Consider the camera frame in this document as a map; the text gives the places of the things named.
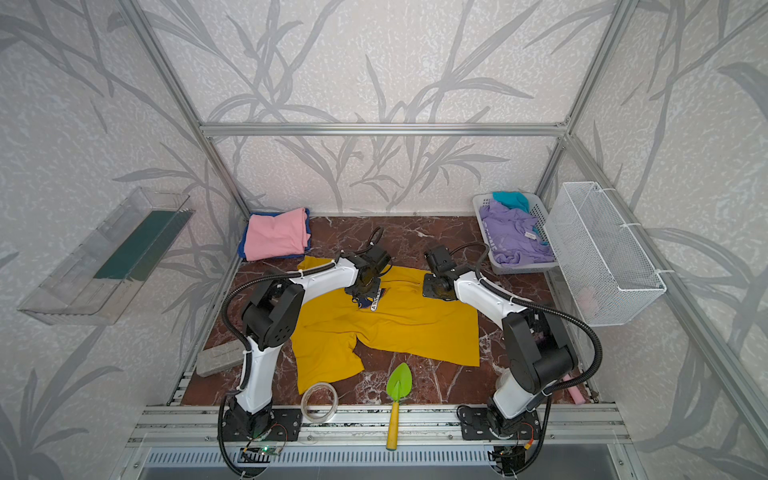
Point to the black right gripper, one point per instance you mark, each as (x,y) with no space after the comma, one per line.
(432,288)

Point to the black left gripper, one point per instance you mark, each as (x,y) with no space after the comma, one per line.
(367,291)

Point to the yellow printed t-shirt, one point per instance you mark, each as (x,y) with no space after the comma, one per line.
(403,321)

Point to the grey plastic laundry basket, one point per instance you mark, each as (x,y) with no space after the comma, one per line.
(537,210)

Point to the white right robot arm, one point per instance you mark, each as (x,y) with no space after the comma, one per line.
(558,355)

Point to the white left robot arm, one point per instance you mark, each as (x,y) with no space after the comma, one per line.
(373,260)

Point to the purple t-shirt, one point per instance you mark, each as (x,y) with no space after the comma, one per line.
(511,236)

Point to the green toy trowel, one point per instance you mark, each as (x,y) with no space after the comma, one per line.
(398,387)

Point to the teal t-shirt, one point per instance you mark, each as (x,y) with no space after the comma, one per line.
(512,200)

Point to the clear tape roll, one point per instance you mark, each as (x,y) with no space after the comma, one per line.
(319,403)

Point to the grey rectangular block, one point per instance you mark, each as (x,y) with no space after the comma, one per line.
(219,358)

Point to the purple pink toy rake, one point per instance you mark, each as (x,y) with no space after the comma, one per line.
(577,395)

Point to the white wire mesh basket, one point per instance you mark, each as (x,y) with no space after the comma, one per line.
(609,275)

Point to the aluminium frame profile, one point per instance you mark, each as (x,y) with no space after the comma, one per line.
(743,392)

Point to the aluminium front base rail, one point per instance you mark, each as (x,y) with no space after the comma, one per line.
(359,425)

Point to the clear plastic wall shelf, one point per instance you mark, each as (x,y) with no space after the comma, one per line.
(71,295)

